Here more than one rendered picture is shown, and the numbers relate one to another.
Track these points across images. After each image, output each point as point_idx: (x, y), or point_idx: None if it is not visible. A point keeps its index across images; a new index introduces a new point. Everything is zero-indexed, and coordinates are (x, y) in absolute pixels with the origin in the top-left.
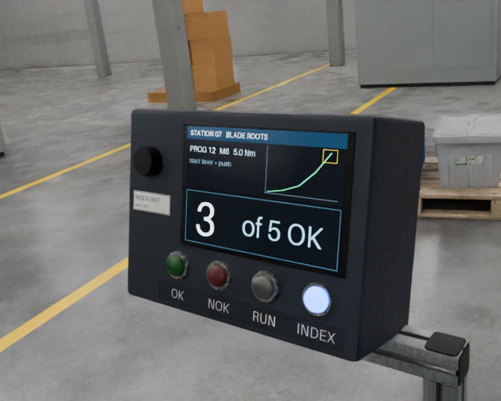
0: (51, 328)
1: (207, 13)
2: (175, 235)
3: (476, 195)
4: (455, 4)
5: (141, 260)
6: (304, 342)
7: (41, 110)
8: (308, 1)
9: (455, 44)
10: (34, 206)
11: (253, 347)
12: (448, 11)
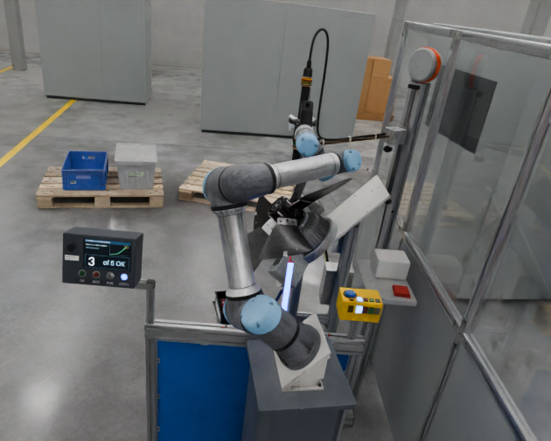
0: None
1: None
2: (80, 265)
3: (141, 194)
4: (116, 46)
5: (67, 273)
6: (121, 286)
7: None
8: None
9: (118, 74)
10: None
11: (22, 300)
12: (111, 51)
